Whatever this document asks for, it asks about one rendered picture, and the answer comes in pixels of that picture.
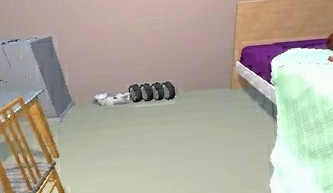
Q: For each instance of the wooden chair with grey seat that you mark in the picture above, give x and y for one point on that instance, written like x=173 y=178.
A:
x=16 y=158

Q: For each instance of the black dumbbell weights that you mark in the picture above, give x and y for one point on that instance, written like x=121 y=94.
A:
x=152 y=91

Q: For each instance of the grey cupboard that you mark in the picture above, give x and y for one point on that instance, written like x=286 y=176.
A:
x=15 y=71

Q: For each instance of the purple pillow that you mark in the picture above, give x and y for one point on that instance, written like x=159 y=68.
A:
x=261 y=56

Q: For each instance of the grey table with wooden legs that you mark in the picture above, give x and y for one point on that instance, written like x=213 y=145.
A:
x=37 y=119

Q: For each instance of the pale green blanket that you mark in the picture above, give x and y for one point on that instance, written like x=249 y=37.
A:
x=317 y=121

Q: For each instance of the wooden bed with headboard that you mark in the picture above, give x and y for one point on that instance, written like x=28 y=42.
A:
x=288 y=20

